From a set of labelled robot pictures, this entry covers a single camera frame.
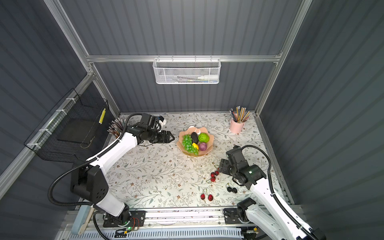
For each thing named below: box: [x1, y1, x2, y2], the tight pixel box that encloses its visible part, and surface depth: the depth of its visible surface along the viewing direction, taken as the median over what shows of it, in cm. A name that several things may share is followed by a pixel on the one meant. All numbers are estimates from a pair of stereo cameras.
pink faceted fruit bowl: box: [176, 126, 214, 157], surface depth 98 cm
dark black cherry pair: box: [225, 182, 238, 194], surface depth 82 cm
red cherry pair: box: [200, 188, 214, 201], surface depth 80 cm
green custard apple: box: [198, 132, 210, 143], surface depth 98 cm
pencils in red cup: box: [106, 117, 127, 138], surface depth 91 cm
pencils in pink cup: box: [229, 105, 250, 124], surface depth 104 cm
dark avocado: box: [191, 131, 199, 144], surface depth 101 cm
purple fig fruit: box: [199, 142, 207, 151], surface depth 96 cm
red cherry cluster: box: [210, 170, 219, 182], surface depth 88 cm
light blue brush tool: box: [71, 204, 95, 236], surface depth 72 cm
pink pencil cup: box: [229, 118, 245, 134], surface depth 107 cm
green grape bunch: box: [182, 134, 199, 156], surface depth 95 cm
